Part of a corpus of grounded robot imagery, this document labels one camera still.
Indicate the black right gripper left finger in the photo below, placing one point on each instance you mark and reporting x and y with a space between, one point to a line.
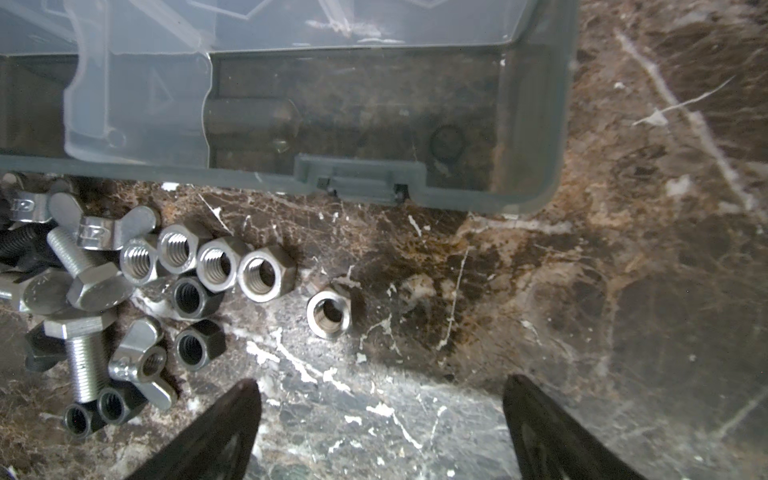
217 445

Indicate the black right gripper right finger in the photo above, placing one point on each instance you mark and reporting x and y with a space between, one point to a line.
551 444

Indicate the silver hex nut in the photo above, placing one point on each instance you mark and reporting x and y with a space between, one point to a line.
218 261
267 274
140 260
179 244
329 312

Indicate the clear grey compartment organizer box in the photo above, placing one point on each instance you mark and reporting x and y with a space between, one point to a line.
458 105

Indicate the silver hex bolt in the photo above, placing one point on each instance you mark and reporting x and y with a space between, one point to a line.
42 293
84 336
97 284

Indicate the black hex bolt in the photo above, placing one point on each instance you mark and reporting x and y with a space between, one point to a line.
42 352
26 248

